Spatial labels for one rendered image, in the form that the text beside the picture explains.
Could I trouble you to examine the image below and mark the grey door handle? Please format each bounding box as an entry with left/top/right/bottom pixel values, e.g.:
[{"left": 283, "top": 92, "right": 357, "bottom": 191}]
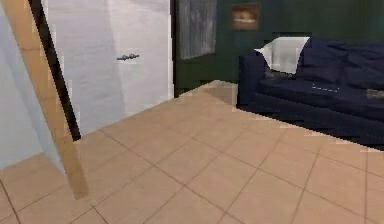
[{"left": 116, "top": 53, "right": 141, "bottom": 62}]

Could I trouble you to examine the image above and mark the dark grey cushion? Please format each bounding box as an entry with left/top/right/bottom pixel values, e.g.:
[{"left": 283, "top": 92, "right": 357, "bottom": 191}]
[{"left": 264, "top": 65, "right": 296, "bottom": 81}]

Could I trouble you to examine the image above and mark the dark blue sofa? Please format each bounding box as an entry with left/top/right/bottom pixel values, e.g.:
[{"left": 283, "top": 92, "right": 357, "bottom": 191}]
[{"left": 237, "top": 35, "right": 384, "bottom": 147}]

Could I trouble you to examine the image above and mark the grey framed wall picture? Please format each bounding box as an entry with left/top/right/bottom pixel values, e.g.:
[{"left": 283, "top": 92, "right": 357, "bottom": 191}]
[{"left": 178, "top": 0, "right": 218, "bottom": 60}]

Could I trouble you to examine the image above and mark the thin white flat object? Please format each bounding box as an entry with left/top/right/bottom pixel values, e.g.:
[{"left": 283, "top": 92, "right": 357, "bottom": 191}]
[{"left": 311, "top": 85, "right": 340, "bottom": 93}]

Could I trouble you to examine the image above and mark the white room door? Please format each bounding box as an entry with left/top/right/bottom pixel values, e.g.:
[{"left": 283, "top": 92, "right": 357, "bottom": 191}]
[{"left": 41, "top": 0, "right": 175, "bottom": 136}]

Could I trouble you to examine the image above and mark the white pillow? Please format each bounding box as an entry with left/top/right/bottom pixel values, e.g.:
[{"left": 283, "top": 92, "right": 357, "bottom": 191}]
[{"left": 254, "top": 36, "right": 311, "bottom": 75}]

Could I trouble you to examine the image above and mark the brown framed picture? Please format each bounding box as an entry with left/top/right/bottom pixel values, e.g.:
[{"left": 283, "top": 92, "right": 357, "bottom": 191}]
[{"left": 231, "top": 3, "right": 261, "bottom": 31}]

